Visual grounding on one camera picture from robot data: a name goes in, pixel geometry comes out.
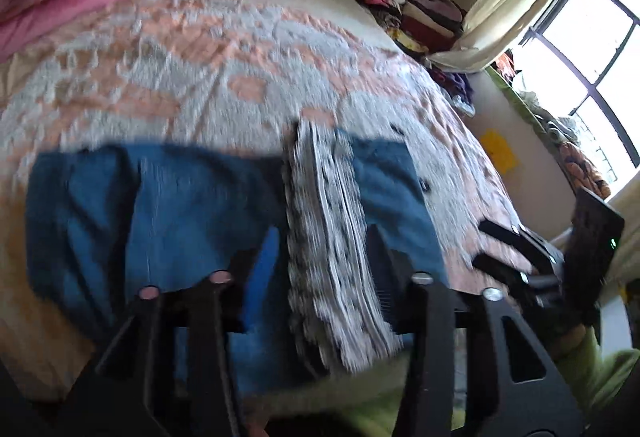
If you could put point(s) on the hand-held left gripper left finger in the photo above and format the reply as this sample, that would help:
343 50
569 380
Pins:
270 262

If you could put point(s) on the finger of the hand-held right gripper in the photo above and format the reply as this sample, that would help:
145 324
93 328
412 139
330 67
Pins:
515 237
500 271

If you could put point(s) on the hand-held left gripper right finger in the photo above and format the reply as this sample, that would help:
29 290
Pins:
382 267

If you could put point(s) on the blue denim pants lace trim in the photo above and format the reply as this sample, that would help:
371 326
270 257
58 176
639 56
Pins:
190 217

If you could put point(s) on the yellow paper sign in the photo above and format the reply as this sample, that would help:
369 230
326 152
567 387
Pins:
500 152

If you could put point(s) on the clutter on windowsill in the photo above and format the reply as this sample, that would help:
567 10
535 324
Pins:
555 127

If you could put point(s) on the green bed sheet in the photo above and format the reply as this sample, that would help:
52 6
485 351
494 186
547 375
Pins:
610 377

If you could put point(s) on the purple crumpled clothes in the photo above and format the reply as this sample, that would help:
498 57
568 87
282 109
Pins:
455 87

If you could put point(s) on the window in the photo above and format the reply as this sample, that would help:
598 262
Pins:
595 42

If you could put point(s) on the peach patterned bedspread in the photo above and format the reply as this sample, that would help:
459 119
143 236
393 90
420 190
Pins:
200 67

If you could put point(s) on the pile of folded clothes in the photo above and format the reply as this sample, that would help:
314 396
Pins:
415 7

